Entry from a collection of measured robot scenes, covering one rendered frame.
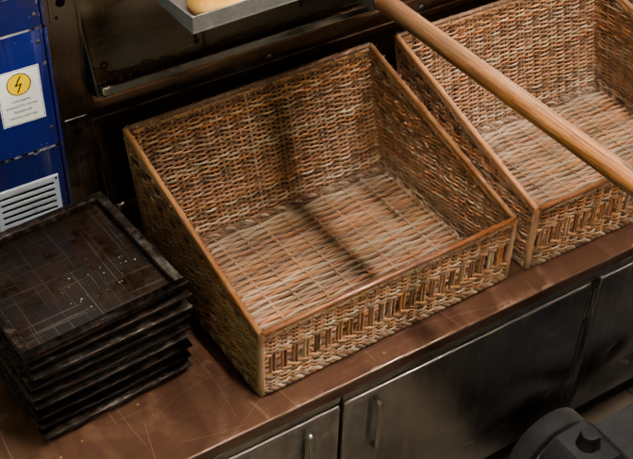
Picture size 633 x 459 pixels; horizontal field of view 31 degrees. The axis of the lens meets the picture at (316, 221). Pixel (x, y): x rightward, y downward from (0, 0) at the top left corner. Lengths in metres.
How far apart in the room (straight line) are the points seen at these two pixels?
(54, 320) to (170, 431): 0.27
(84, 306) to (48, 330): 0.07
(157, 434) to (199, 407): 0.08
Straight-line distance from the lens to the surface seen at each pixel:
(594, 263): 2.28
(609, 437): 2.53
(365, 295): 1.94
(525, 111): 1.55
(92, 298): 1.87
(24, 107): 1.98
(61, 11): 1.96
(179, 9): 1.73
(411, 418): 2.21
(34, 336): 1.82
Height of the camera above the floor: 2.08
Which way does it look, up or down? 41 degrees down
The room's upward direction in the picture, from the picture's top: 2 degrees clockwise
